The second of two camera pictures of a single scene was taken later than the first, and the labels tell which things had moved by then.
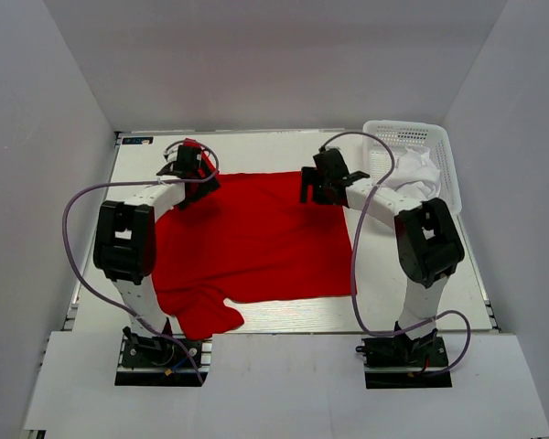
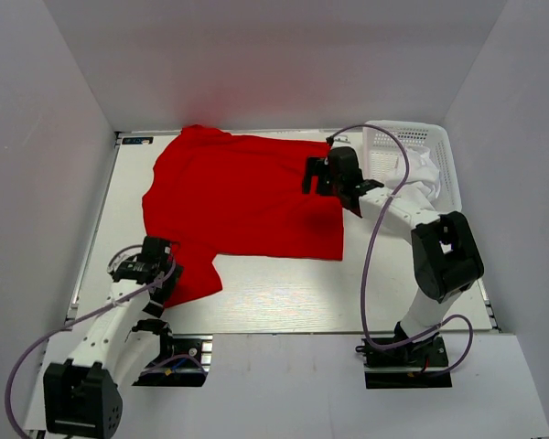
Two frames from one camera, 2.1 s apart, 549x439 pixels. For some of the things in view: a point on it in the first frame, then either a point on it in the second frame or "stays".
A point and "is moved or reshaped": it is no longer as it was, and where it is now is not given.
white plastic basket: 384,140 stays
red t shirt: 251,236 is moved or reshaped
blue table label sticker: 146,140 stays
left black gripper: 208,185 to 170,285
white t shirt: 416,175 stays
